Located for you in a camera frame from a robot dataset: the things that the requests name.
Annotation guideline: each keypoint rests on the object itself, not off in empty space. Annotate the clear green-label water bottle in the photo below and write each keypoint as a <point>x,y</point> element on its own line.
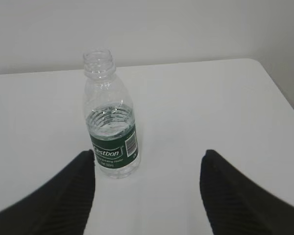
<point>109,116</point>

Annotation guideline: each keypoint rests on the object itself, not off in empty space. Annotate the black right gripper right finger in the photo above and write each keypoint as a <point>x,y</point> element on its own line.
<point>235,205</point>

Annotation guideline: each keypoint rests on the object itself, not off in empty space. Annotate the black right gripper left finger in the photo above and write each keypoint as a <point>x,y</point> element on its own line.
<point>59,207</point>

